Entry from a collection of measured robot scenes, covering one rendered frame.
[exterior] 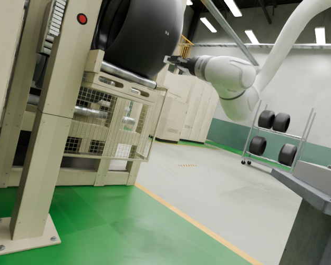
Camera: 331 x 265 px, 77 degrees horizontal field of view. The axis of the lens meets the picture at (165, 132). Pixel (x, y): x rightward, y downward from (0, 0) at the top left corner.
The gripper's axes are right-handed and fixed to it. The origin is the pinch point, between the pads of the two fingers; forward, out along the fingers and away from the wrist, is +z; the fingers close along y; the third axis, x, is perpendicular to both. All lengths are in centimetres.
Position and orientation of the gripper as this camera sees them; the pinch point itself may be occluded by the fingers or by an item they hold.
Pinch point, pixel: (169, 60)
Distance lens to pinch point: 99.8
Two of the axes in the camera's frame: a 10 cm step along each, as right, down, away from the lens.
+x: -3.6, 9.1, 1.9
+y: -7.2, -1.5, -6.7
